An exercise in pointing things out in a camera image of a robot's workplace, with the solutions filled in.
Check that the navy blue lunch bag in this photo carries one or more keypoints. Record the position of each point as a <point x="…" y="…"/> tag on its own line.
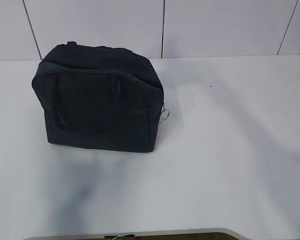
<point x="100" y="98"/>

